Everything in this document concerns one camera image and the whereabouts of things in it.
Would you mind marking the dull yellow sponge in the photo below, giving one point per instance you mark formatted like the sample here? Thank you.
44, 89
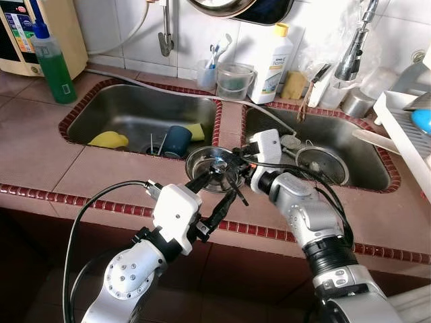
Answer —
294, 85

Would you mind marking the white yellow-capped detergent bottle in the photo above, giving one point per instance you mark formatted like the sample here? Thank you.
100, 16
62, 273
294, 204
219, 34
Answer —
273, 67

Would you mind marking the thin steel stick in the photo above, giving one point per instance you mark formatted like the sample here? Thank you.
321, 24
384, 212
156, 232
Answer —
153, 144

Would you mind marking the white ribbed plastic object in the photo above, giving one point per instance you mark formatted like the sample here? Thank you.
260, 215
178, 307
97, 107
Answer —
412, 306

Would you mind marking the blue bowl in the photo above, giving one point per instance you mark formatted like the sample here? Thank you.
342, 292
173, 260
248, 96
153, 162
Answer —
423, 122

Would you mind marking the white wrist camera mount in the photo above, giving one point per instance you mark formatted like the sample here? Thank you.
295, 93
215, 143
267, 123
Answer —
175, 215
266, 145

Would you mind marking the green dish soap bottle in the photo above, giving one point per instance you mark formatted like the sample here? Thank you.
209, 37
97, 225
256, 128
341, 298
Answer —
57, 74

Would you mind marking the white dish rack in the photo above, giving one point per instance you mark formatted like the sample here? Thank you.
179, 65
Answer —
397, 121

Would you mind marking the chrome pull-out faucet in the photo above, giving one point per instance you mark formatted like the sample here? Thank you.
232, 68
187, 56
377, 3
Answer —
349, 57

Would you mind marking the small steel cup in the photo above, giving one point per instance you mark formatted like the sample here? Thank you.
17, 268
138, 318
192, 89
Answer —
358, 104

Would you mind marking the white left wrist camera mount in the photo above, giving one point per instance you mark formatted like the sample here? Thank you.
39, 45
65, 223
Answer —
175, 215

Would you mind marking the clear small plastic bucket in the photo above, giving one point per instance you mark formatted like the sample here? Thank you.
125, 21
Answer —
236, 84

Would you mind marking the stainless steel sink basin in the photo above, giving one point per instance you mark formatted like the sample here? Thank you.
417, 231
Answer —
135, 111
350, 134

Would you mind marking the teal rabbit mug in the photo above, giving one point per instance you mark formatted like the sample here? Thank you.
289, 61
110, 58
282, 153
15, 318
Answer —
176, 141

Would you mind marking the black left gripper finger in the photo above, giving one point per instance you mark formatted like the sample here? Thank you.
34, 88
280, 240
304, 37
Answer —
221, 210
202, 183

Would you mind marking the stainless steel bowl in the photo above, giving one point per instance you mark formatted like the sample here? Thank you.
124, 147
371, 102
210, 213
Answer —
202, 158

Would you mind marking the translucent plastic container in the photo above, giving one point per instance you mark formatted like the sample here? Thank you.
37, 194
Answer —
382, 82

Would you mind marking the clear toothbrush cup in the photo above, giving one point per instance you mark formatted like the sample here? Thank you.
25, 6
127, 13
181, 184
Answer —
207, 79

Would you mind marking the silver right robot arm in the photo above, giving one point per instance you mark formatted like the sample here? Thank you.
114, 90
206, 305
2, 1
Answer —
303, 208

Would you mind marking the white black-topped dish brush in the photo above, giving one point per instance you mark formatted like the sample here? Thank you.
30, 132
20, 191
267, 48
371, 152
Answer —
322, 87

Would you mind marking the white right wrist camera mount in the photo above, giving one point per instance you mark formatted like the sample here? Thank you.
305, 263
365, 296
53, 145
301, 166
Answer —
266, 145

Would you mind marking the clear plastic cup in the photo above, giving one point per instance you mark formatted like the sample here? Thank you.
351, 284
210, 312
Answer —
340, 94

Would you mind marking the clear plastic bag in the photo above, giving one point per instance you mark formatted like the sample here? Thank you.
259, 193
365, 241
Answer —
320, 44

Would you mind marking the beige water purifier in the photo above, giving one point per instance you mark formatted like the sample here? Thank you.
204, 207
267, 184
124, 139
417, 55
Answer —
67, 33

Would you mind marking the steel pot lid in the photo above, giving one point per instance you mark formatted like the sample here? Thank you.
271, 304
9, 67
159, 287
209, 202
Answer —
337, 161

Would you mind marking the blue toothbrush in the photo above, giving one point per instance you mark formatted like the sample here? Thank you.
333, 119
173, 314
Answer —
213, 56

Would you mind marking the bright yellow sponge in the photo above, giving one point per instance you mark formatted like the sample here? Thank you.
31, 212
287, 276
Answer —
196, 131

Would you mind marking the steel fork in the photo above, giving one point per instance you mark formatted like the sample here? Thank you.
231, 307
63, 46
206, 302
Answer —
240, 192

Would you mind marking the steel wall tap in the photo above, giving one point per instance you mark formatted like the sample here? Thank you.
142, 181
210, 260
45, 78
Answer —
166, 30

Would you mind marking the yellow plastic bowl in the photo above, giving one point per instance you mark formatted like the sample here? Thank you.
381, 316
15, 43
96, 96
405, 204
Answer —
108, 140

